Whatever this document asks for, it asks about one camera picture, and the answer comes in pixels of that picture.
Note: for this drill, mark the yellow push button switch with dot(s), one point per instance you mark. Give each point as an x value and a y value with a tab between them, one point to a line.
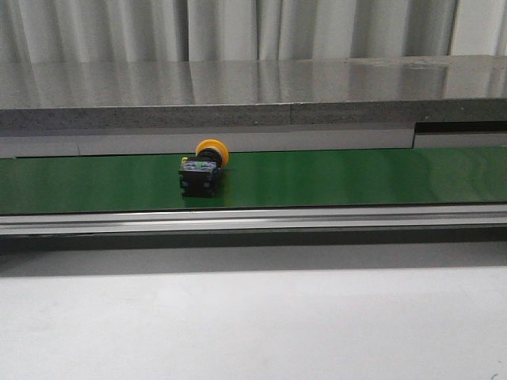
200	174

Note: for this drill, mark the green conveyor belt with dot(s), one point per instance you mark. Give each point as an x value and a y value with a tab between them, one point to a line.
256	180

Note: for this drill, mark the grey stone-look table slab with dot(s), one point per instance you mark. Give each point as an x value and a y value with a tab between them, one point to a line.
69	98

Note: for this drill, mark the white pleated curtain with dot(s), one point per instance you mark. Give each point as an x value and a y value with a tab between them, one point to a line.
171	31

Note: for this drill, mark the grey rear side rail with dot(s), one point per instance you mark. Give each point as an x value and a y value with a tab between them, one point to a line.
352	136

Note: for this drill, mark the aluminium conveyor front rail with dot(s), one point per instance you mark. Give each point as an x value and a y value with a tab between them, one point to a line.
275	219

